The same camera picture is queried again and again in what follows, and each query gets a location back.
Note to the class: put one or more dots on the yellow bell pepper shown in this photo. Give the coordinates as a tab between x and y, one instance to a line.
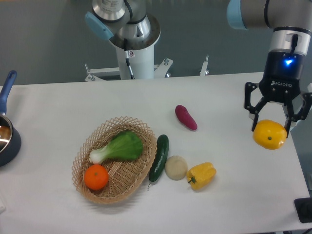
200	175

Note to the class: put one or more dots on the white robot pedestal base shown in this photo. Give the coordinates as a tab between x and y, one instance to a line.
134	46

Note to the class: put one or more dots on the dark blue saucepan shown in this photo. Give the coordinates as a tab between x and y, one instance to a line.
10	140

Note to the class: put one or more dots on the green bok choy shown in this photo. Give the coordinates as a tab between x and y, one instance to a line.
125	145

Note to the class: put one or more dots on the purple sweet potato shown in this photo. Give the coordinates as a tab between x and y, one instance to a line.
185	118

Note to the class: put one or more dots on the dark green cucumber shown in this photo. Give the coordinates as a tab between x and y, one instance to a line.
160	159

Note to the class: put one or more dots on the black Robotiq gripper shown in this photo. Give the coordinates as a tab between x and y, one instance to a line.
280	78

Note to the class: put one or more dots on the woven wicker basket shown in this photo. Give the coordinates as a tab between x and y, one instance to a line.
124	176

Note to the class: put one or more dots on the black device at table edge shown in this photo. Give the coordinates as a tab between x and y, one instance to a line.
304	209

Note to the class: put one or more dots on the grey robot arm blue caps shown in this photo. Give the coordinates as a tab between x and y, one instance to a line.
291	21

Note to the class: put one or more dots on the orange tangerine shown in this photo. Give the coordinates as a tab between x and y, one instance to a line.
96	177

